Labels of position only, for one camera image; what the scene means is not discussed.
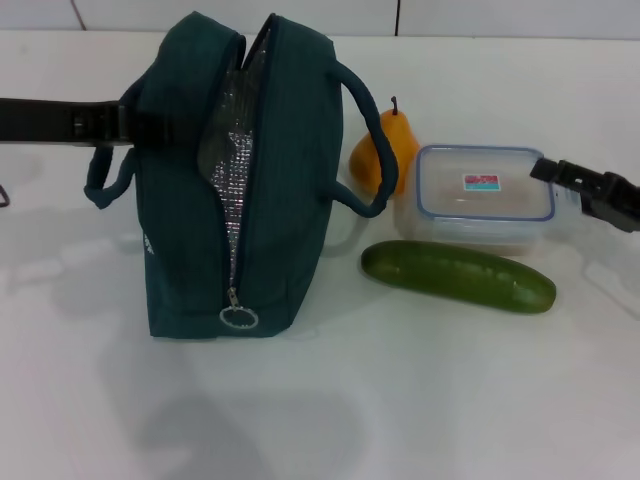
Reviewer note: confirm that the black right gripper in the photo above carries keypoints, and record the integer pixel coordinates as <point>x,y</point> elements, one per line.
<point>615,200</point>

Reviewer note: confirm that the clear container with blue-rimmed lid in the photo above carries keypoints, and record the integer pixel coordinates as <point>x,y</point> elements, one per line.
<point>480,210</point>

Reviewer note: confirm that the yellow orange pear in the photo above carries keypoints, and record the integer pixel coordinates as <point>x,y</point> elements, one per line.
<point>407,145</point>

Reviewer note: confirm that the green cucumber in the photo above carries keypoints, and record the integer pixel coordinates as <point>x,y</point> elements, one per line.
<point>450,275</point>

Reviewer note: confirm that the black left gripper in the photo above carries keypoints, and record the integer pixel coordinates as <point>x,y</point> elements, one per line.
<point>50,120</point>

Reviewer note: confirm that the dark teal insulated lunch bag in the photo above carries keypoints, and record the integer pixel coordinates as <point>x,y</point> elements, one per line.
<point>300,200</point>

